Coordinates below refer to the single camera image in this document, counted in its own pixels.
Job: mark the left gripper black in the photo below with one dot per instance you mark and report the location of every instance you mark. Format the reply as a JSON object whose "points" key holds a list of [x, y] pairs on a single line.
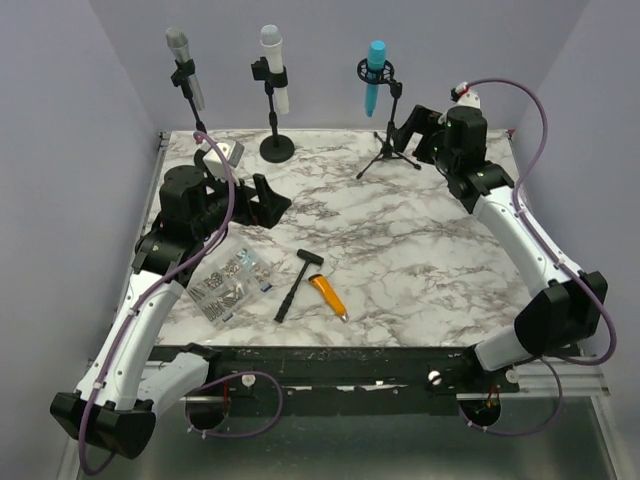
{"points": [[267, 211]]}

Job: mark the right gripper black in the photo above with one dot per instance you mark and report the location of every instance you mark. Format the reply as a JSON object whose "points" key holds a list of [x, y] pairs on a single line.
{"points": [[423, 121]]}

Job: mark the black tripod shock-mount stand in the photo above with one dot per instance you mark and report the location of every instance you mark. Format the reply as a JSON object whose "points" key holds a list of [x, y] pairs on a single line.
{"points": [[384, 76]]}

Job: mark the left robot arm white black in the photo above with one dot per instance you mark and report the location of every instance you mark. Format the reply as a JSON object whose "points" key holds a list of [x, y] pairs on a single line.
{"points": [[111, 408]]}

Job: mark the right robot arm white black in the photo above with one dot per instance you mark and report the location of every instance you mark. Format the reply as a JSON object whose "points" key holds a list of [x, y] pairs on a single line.
{"points": [[564, 298]]}

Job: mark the middle black round-base stand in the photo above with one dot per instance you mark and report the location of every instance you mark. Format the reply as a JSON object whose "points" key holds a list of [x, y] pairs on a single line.
{"points": [[276, 148]]}

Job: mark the white microphone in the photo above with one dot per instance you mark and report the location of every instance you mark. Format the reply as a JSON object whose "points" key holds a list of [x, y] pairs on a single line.
{"points": [[271, 41]]}

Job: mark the grey microphone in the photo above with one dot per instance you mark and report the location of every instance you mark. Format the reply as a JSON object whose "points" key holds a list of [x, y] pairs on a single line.
{"points": [[178, 44]]}

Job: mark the black hammer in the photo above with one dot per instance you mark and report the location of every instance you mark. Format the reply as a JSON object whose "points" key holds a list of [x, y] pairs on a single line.
{"points": [[309, 258]]}

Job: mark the clear plastic screw box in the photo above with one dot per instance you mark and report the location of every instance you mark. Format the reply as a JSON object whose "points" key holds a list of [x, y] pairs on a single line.
{"points": [[228, 279]]}

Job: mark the orange utility knife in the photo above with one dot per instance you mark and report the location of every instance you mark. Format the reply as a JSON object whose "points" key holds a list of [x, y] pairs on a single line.
{"points": [[320, 283]]}

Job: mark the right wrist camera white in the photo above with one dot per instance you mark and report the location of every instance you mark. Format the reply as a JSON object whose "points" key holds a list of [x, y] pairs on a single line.
{"points": [[462, 96]]}

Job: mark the black front mounting rail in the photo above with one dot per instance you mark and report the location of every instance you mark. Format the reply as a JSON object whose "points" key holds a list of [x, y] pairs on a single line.
{"points": [[340, 381]]}

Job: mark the aluminium frame profile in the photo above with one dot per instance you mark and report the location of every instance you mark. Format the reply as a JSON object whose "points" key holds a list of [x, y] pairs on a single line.
{"points": [[540, 380]]}

